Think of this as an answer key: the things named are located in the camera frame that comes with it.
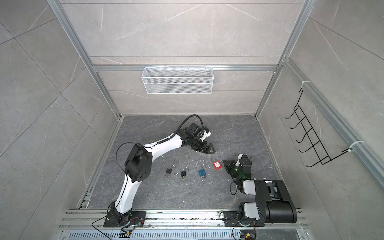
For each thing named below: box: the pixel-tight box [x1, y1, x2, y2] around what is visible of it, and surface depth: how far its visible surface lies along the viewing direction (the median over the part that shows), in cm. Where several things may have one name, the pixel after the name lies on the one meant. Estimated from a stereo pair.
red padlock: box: [210, 156, 223, 170], surface depth 94 cm
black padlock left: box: [165, 165, 176, 174], surface depth 92 cm
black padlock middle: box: [180, 167, 189, 177], surface depth 90 cm
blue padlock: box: [198, 164, 207, 179], surface depth 91 cm
